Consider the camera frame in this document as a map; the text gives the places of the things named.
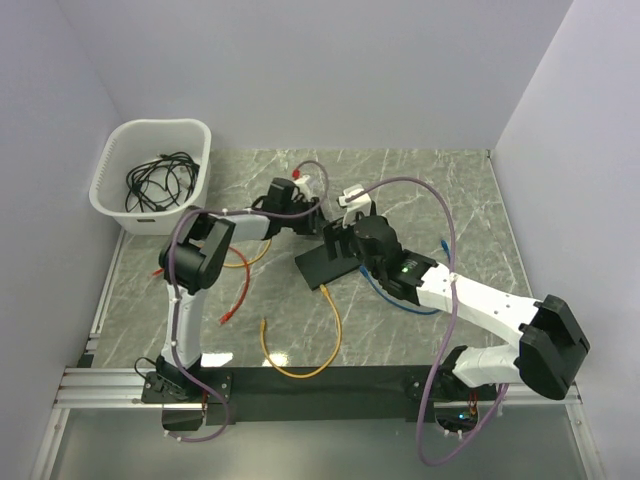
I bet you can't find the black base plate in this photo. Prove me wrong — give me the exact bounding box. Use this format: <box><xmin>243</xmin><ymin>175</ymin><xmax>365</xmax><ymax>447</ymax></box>
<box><xmin>142</xmin><ymin>364</ymin><xmax>501</xmax><ymax>431</ymax></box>

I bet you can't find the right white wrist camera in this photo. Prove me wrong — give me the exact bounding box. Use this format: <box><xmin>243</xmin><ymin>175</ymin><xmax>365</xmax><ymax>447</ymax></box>
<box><xmin>337</xmin><ymin>184</ymin><xmax>375</xmax><ymax>228</ymax></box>

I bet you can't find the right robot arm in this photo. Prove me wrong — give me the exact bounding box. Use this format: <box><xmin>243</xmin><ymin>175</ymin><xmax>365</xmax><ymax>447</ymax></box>
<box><xmin>322</xmin><ymin>215</ymin><xmax>590</xmax><ymax>400</ymax></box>

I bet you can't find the red ethernet cable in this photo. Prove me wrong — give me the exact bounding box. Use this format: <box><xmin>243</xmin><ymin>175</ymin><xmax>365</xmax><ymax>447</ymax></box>
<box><xmin>149</xmin><ymin>249</ymin><xmax>251</xmax><ymax>326</ymax></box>

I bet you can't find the black cable bundle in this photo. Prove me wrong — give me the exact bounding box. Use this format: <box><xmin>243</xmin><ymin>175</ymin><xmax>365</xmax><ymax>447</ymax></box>
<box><xmin>123</xmin><ymin>151</ymin><xmax>201</xmax><ymax>214</ymax></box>

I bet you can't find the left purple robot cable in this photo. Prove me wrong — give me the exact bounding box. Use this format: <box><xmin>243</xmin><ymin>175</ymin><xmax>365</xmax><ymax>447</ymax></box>
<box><xmin>135</xmin><ymin>159</ymin><xmax>331</xmax><ymax>444</ymax></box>

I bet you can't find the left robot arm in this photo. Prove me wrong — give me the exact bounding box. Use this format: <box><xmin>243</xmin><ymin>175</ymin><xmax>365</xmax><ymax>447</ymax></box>
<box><xmin>156</xmin><ymin>176</ymin><xmax>324</xmax><ymax>402</ymax></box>

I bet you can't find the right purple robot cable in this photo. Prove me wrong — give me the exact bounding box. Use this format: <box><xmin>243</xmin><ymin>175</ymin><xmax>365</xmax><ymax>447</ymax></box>
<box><xmin>344</xmin><ymin>177</ymin><xmax>507</xmax><ymax>466</ymax></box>

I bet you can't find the yellow ethernet cable short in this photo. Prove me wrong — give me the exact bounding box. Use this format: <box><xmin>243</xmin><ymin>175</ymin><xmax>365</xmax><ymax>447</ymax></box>
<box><xmin>223</xmin><ymin>240</ymin><xmax>272</xmax><ymax>268</ymax></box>

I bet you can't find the yellow ethernet cable long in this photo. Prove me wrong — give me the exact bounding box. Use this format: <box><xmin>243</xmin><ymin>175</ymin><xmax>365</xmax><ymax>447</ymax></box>
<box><xmin>260</xmin><ymin>284</ymin><xmax>343</xmax><ymax>380</ymax></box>

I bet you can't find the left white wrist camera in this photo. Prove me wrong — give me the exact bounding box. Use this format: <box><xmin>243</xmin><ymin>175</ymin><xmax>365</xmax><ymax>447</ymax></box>
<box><xmin>292</xmin><ymin>169</ymin><xmax>316</xmax><ymax>199</ymax></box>

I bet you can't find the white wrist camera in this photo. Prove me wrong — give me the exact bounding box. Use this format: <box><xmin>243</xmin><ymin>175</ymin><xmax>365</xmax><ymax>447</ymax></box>
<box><xmin>337</xmin><ymin>184</ymin><xmax>375</xmax><ymax>228</ymax></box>
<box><xmin>292</xmin><ymin>169</ymin><xmax>316</xmax><ymax>199</ymax></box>

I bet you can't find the black network switch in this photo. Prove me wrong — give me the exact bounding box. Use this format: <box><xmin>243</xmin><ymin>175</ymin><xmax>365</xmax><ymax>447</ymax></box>
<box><xmin>294</xmin><ymin>242</ymin><xmax>361</xmax><ymax>291</ymax></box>

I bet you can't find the white plastic basket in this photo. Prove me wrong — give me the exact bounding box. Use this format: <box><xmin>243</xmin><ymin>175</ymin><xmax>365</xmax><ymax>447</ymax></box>
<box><xmin>89</xmin><ymin>118</ymin><xmax>211</xmax><ymax>235</ymax></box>

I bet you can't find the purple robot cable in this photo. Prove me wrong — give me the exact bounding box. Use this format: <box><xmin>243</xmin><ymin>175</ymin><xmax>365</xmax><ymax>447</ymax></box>
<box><xmin>135</xmin><ymin>159</ymin><xmax>331</xmax><ymax>444</ymax></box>
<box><xmin>344</xmin><ymin>177</ymin><xmax>507</xmax><ymax>466</ymax></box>

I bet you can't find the aluminium rail frame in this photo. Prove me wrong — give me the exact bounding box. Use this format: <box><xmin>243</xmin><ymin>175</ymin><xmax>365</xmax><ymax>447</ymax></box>
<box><xmin>29</xmin><ymin>149</ymin><xmax>609</xmax><ymax>480</ymax></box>

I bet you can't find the blue ethernet cable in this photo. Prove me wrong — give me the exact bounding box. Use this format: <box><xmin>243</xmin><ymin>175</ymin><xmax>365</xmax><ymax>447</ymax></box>
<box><xmin>358</xmin><ymin>238</ymin><xmax>451</xmax><ymax>316</ymax></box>

